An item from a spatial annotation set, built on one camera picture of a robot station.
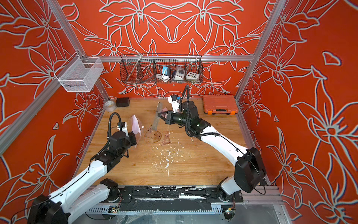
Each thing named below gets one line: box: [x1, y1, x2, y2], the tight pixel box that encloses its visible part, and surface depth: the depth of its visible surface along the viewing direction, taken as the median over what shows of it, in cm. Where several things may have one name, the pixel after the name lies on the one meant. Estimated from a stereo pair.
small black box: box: [115, 97, 131, 108], surface depth 116 cm
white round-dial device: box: [174, 66, 186, 80], surface depth 93 cm
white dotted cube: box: [185, 71, 200, 80], surface depth 96 cm
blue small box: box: [162, 66, 169, 75], surface depth 85 cm
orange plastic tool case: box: [202, 94, 239, 116], surface depth 110 cm
